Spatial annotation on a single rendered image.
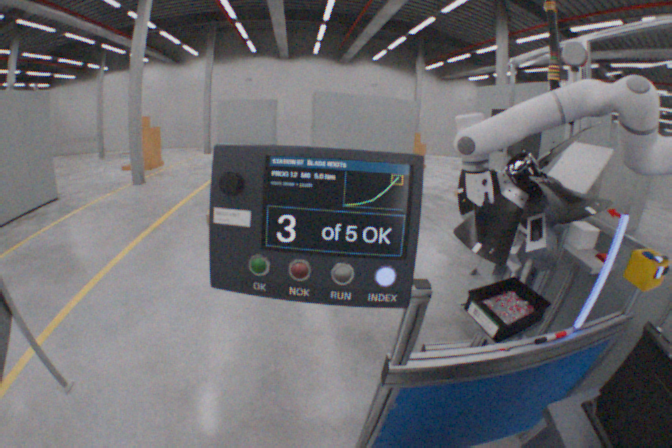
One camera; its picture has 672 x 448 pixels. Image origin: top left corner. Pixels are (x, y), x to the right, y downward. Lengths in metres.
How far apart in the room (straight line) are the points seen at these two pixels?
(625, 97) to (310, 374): 1.64
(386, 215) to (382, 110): 6.08
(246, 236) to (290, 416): 1.19
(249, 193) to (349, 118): 5.84
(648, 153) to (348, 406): 1.47
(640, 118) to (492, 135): 0.35
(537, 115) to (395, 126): 5.87
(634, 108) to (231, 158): 0.68
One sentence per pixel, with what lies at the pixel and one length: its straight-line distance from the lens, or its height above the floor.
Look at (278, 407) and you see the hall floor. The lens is 1.43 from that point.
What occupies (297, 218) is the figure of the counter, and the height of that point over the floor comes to 1.17.
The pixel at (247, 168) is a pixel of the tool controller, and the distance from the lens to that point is 0.31.
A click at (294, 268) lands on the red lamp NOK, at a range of 0.29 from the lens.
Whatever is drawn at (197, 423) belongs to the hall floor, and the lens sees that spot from 1.47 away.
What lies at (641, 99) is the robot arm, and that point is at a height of 1.42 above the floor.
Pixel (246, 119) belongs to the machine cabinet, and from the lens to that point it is 7.67.
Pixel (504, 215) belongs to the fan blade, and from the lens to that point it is 0.92.
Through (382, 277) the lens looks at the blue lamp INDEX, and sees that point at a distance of 0.29.
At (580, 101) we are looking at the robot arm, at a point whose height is 1.42.
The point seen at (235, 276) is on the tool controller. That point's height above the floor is 1.10.
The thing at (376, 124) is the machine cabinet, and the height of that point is 1.34.
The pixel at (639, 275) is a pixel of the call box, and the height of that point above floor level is 1.02.
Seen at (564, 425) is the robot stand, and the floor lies 0.93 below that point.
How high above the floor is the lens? 1.28
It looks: 16 degrees down
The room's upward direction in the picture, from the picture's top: 3 degrees clockwise
